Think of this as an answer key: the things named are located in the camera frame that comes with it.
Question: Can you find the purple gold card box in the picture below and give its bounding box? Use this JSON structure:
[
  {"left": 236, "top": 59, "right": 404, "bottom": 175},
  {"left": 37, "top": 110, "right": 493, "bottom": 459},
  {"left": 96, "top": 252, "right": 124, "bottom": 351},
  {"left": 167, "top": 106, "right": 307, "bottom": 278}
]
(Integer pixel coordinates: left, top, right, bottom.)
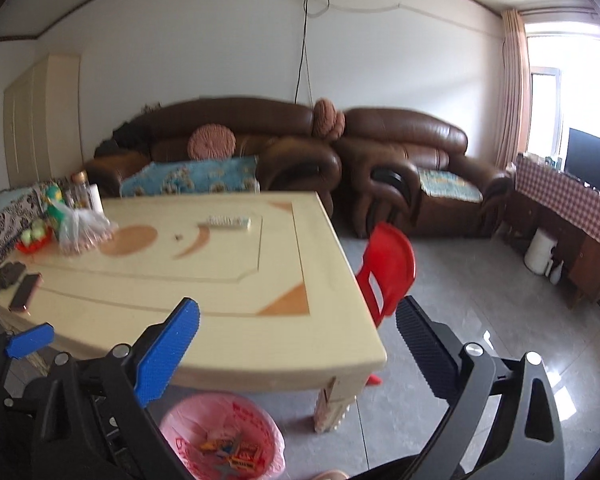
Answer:
[{"left": 198, "top": 437, "right": 263, "bottom": 472}]

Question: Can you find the pink trash bag bin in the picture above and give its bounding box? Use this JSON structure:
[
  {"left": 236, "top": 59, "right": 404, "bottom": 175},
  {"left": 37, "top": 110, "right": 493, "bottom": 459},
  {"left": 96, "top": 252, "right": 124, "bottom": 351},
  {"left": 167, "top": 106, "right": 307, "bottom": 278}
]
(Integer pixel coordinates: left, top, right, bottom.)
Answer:
[{"left": 160, "top": 392, "right": 286, "bottom": 479}]

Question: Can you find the red fruit bowl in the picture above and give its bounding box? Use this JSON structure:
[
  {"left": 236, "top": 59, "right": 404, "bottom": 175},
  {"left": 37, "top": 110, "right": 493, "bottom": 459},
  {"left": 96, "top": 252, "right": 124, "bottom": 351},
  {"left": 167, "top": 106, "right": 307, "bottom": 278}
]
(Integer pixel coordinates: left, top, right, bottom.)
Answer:
[{"left": 15, "top": 219, "right": 53, "bottom": 255}]

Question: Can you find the clear bag of items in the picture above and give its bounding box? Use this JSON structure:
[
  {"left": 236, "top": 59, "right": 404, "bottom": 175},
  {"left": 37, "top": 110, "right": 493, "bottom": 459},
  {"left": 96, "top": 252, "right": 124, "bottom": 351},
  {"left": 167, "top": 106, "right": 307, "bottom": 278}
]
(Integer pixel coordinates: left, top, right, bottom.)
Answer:
[{"left": 56, "top": 204, "right": 118, "bottom": 256}]

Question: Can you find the green toy bottle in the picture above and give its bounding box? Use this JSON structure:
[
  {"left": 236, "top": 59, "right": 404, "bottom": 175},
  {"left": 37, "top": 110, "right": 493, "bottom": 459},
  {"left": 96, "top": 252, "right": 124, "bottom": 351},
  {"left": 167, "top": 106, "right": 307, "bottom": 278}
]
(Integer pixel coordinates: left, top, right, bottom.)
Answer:
[{"left": 45, "top": 183, "right": 65, "bottom": 233}]

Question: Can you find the red plastic chair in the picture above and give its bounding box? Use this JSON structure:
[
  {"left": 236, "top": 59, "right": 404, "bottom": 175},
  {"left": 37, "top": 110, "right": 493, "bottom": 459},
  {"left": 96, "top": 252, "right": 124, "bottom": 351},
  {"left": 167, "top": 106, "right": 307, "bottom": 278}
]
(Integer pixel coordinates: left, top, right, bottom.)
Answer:
[{"left": 354, "top": 220, "right": 418, "bottom": 390}]

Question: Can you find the checkered cloth cabinet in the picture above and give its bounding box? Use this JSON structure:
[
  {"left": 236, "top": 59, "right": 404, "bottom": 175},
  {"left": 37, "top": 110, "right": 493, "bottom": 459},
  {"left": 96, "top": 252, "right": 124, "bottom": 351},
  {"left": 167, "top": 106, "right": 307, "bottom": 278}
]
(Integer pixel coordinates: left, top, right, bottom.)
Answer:
[{"left": 504, "top": 154, "right": 600, "bottom": 302}]

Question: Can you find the beige table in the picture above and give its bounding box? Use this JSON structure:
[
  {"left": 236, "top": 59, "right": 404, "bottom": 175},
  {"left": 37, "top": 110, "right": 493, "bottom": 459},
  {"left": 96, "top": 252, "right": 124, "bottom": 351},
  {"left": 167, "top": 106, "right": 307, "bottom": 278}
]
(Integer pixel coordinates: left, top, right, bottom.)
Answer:
[{"left": 0, "top": 192, "right": 387, "bottom": 432}]

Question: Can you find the white remote control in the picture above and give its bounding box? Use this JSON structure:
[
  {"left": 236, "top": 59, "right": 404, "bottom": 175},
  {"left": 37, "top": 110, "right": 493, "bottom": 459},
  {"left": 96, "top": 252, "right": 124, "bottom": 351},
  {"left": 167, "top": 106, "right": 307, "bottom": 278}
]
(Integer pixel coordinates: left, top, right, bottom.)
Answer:
[{"left": 204, "top": 216, "right": 251, "bottom": 230}]

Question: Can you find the cream wardrobe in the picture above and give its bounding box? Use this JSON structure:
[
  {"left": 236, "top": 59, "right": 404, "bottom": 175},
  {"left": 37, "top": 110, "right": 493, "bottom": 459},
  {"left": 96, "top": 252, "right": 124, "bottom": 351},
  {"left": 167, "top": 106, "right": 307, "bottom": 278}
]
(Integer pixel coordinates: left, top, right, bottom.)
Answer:
[{"left": 3, "top": 54, "right": 83, "bottom": 188}]

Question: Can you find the teal seat mat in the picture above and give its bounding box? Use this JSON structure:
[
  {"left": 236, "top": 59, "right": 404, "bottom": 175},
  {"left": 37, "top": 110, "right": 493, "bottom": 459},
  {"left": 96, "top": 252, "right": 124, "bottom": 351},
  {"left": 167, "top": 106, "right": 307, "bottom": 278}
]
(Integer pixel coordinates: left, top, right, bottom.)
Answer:
[{"left": 418, "top": 168, "right": 483, "bottom": 203}]

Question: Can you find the brown leather armchair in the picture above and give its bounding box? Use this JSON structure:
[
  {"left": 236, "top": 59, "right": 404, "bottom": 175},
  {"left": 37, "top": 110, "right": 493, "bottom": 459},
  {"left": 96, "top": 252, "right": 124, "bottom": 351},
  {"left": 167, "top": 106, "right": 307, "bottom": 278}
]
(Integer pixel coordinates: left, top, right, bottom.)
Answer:
[{"left": 332, "top": 107, "right": 513, "bottom": 237}]

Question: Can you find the black monitor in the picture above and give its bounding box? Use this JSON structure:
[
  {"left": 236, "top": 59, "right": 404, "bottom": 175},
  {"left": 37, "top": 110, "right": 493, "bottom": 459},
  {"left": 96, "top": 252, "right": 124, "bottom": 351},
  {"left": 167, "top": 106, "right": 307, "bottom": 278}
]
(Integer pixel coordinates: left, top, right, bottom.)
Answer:
[{"left": 564, "top": 128, "right": 600, "bottom": 191}]

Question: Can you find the blue floral blanket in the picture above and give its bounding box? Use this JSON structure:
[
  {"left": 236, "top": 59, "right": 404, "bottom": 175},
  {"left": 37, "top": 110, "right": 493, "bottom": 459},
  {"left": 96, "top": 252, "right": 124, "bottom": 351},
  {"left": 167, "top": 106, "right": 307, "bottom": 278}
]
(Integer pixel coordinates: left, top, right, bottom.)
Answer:
[{"left": 120, "top": 156, "right": 260, "bottom": 197}]

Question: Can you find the pink round cushion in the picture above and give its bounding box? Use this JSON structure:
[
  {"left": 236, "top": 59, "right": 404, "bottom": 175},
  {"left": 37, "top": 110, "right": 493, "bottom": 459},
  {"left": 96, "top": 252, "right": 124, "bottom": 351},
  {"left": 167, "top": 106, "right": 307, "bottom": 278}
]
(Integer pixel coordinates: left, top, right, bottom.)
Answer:
[{"left": 187, "top": 124, "right": 236, "bottom": 160}]

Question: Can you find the pink curtain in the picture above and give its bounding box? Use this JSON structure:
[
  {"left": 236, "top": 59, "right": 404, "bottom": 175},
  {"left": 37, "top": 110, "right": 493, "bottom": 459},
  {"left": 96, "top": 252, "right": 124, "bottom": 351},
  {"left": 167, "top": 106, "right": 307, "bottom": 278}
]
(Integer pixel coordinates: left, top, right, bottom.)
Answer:
[{"left": 494, "top": 9, "right": 531, "bottom": 169}]

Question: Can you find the brown leather sofa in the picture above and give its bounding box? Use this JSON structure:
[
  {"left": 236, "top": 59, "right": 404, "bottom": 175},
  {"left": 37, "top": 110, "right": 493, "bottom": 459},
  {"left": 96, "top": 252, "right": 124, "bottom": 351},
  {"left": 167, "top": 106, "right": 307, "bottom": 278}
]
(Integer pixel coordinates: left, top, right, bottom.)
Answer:
[{"left": 85, "top": 96, "right": 343, "bottom": 214}]

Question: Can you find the brown round cushion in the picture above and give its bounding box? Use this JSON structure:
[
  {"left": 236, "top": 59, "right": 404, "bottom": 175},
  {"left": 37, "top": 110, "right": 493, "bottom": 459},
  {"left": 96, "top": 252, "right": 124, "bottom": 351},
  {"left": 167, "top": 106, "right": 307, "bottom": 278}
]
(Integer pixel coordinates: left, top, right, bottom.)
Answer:
[{"left": 312, "top": 99, "right": 346, "bottom": 142}]

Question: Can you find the wall cable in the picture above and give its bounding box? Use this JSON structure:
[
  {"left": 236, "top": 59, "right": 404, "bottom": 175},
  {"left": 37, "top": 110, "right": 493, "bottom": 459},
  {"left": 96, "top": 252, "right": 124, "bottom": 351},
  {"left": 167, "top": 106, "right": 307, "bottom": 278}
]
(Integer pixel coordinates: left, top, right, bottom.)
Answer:
[{"left": 284, "top": 0, "right": 332, "bottom": 106}]

